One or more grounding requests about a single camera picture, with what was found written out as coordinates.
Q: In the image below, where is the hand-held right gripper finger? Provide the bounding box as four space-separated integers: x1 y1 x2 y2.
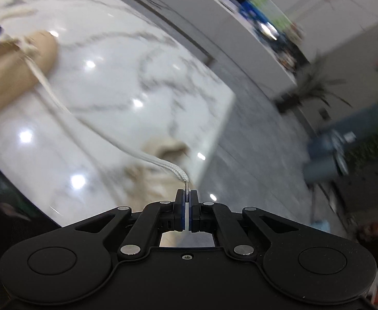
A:
74 190 187 260
188 190 301 260

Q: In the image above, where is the white shoelace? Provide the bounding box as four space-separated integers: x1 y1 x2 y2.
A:
16 40 191 201

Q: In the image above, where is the beige canvas shoe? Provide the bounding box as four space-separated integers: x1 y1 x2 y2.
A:
118 137 194 223
0 30 59 126

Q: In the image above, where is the grey pedal trash bin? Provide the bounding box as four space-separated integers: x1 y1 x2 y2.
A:
303 157 348 185

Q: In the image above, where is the blue water jug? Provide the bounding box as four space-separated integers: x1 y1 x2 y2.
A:
308 132 338 159

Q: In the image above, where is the potted palm plant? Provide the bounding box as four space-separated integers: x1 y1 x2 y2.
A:
273 55 352 114

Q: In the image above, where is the long white television console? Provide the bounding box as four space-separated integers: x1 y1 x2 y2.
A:
173 0 299 88

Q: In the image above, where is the green leafy climbing plant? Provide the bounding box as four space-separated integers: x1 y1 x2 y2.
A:
345 111 378 172

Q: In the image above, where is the fish tank on cabinet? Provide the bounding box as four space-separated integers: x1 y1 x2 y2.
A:
241 0 294 42

